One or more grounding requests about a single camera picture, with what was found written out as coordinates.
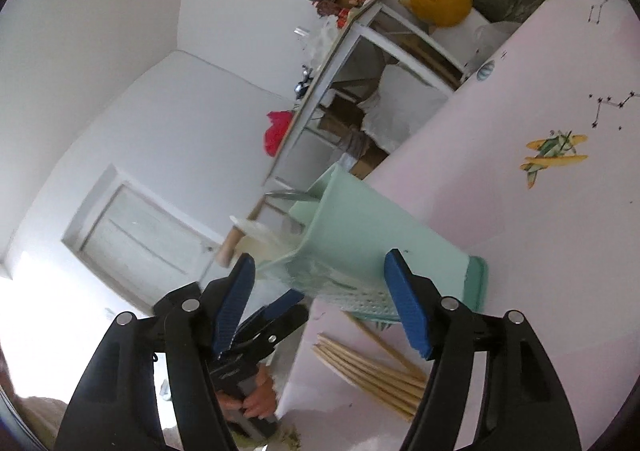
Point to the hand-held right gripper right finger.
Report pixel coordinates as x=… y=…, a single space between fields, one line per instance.
x=407 y=306

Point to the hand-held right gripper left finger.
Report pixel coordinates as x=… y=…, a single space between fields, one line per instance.
x=232 y=306

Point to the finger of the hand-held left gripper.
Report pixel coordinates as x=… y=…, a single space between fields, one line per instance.
x=280 y=305
x=280 y=326

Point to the pile of wooden chopsticks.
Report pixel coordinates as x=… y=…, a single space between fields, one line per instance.
x=360 y=371

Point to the mint green utensil holder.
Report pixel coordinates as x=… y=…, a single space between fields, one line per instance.
x=360 y=231

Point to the person's left hand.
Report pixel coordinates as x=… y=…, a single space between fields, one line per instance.
x=265 y=396

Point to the wooden chair with dark seat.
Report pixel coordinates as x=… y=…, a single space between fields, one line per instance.
x=230 y=248

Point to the white panel door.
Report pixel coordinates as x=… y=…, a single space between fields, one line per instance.
x=140 y=241

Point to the red plastic bag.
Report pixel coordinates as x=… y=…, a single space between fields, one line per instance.
x=277 y=136

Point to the brown carton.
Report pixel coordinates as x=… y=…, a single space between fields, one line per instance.
x=350 y=131

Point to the white woven sack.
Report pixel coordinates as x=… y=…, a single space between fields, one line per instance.
x=400 y=101

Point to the black electronic device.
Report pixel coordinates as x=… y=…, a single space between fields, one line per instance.
x=306 y=72
x=302 y=90

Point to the white plastic bag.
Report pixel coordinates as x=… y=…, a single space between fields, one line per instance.
x=322 y=43

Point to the white framed side table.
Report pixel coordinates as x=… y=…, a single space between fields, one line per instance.
x=350 y=38

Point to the white foam box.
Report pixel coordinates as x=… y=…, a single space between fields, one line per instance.
x=460 y=36

